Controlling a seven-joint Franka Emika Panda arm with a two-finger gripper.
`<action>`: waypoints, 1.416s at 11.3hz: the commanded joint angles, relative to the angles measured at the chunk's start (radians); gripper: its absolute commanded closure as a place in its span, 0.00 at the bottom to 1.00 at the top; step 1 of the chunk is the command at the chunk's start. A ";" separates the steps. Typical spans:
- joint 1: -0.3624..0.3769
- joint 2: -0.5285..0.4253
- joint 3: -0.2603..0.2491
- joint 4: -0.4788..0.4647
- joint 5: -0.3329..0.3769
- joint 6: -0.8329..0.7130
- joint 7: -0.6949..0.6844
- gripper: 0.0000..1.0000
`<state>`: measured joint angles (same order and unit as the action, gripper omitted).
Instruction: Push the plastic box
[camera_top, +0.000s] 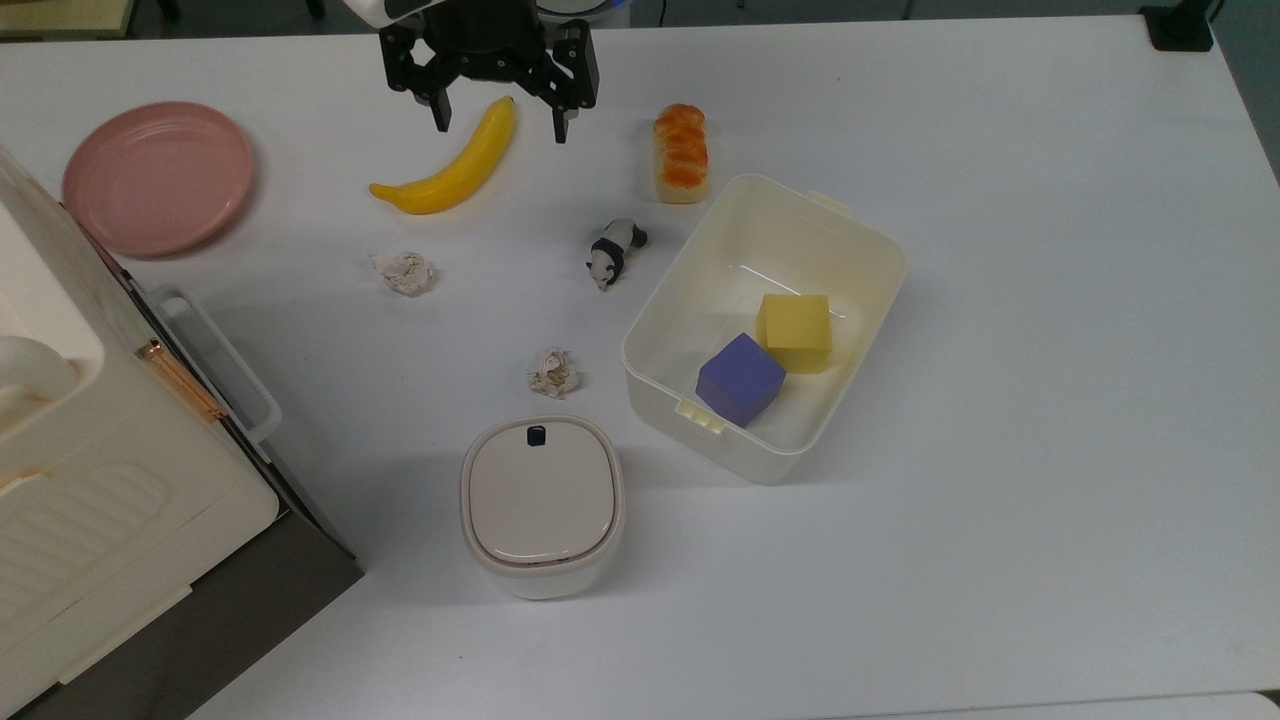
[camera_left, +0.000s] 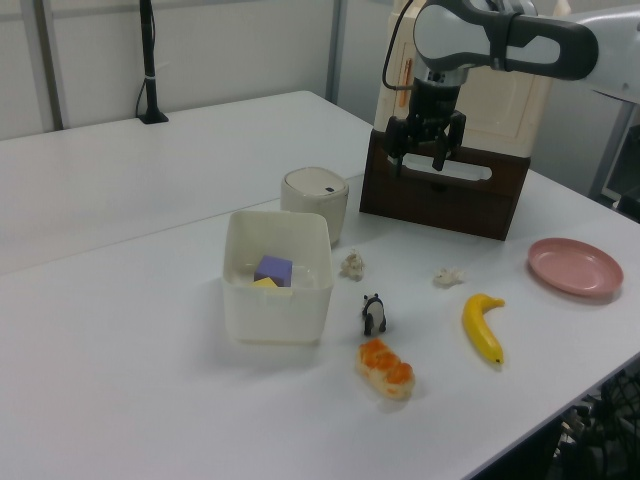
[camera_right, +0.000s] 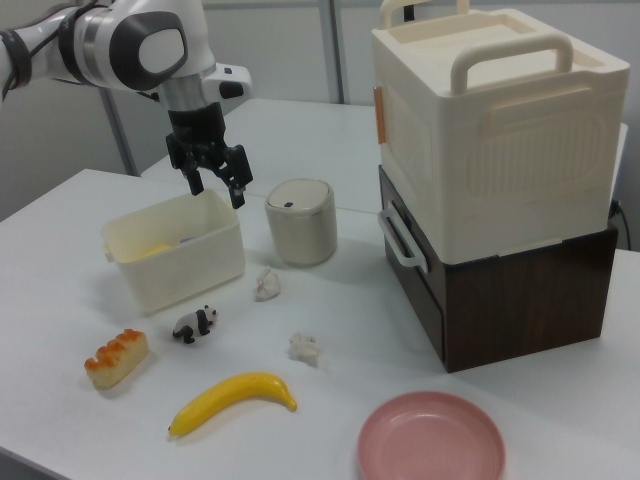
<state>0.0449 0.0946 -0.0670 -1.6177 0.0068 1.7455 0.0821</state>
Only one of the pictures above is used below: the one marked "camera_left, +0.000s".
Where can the yellow toy banana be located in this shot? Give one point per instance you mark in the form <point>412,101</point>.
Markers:
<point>482,327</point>

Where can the cream lidded trash bin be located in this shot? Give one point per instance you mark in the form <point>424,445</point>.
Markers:
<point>315,200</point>

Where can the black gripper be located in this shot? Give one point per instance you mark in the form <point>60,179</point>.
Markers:
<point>436,105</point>

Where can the yellow block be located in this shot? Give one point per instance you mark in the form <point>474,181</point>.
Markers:
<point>265,283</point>

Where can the orange glazed toy bread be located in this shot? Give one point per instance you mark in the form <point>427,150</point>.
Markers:
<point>385,369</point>

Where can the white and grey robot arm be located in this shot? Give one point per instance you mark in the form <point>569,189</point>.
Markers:
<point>505,37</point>

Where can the dark brown wooden box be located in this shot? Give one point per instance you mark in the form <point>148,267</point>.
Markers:
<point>440,195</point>

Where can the cream toy cabinet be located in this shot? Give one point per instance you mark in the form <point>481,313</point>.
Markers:
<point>495,105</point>

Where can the black pole stand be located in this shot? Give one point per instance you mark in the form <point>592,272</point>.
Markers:
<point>148,60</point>

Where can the white plastic box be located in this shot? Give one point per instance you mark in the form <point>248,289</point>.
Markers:
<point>277,285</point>

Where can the small beige toy figure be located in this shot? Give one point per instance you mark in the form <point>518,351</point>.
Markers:
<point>448,276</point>
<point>353,265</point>

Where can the purple cube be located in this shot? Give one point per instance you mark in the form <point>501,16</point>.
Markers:
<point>273,270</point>

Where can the black mesh chair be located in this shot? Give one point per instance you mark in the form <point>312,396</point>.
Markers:
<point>607,425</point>

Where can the pink plate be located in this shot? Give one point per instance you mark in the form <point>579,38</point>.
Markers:
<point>575,266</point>

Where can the toy panda figure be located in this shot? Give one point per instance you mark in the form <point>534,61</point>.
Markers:
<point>374,315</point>

